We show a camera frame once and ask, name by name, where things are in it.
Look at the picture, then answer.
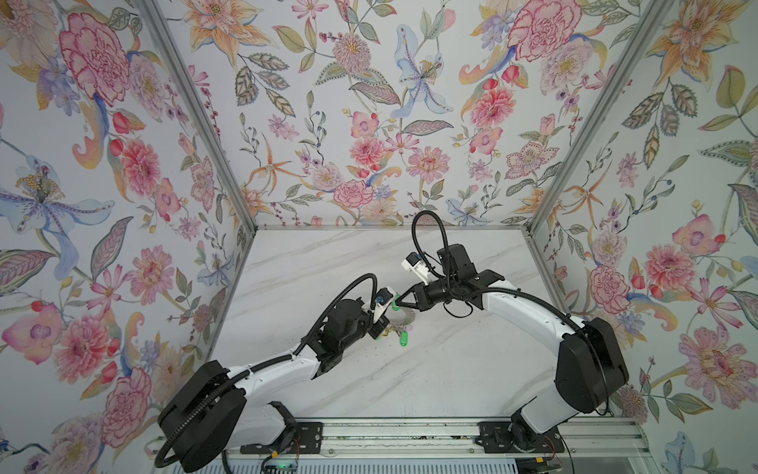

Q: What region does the round metal key organizer disc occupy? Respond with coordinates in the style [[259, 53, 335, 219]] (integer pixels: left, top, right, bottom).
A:
[[381, 305, 417, 338]]

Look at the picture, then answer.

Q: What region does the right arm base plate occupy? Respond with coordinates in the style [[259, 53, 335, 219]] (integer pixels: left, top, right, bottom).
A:
[[474, 420, 565, 456]]

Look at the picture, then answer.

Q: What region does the aluminium mounting rail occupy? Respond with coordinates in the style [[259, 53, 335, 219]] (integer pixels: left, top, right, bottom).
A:
[[144, 417, 653, 460]]

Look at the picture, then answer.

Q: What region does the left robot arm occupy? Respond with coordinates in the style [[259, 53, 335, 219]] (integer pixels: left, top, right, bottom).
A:
[[154, 290, 395, 473]]

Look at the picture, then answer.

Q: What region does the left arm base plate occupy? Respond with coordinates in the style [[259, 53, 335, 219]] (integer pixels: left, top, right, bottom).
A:
[[240, 422, 324, 455]]

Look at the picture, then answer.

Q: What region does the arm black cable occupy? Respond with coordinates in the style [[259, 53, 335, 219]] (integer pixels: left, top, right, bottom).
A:
[[411, 209, 452, 280], [292, 271, 379, 357]]

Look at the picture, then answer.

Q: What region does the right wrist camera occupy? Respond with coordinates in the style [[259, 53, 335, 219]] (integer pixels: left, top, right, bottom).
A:
[[402, 253, 432, 286]]

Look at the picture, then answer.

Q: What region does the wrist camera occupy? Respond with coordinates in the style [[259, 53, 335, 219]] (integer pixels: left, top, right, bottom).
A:
[[402, 253, 432, 286], [372, 288, 399, 320]]

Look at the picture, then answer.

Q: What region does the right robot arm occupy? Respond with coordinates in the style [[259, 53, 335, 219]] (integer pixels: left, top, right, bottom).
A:
[[393, 244, 630, 451]]

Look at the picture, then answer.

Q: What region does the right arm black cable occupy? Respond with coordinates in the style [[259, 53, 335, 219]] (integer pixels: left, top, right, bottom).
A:
[[411, 209, 452, 280]]

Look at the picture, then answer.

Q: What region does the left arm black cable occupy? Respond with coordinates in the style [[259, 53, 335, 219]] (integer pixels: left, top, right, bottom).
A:
[[292, 271, 379, 357]]

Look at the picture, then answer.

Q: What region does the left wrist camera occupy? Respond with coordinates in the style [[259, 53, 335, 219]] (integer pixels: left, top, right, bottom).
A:
[[372, 288, 399, 320]]

